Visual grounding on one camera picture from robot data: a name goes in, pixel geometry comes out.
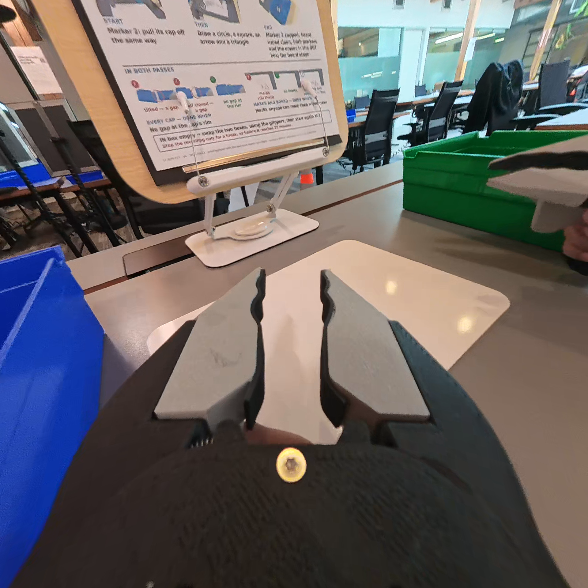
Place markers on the green plastic bin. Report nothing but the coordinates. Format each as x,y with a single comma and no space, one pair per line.
450,183

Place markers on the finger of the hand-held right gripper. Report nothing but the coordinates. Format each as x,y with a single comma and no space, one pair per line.
542,186
560,149

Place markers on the small blue storage bin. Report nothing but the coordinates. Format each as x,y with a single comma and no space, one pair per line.
46,177

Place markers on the orange traffic cone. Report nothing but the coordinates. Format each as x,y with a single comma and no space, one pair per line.
306,178

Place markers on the instruction sheet on stand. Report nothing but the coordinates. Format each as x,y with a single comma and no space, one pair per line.
82,92

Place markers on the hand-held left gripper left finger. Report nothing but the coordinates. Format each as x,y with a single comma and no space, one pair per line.
216,363

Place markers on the black jacket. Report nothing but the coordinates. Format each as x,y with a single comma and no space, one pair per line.
494,92

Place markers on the printed instruction sheet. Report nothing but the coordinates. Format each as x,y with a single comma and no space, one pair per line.
220,92

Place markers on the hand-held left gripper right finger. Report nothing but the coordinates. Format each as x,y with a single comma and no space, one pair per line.
372,367

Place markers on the black tripod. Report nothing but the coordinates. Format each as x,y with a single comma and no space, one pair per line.
50,197

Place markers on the white whiteboard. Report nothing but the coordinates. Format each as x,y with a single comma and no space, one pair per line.
413,294

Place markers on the blue plastic bin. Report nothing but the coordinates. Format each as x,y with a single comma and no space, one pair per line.
41,367

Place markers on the person's right hand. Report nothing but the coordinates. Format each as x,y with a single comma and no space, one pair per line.
578,241

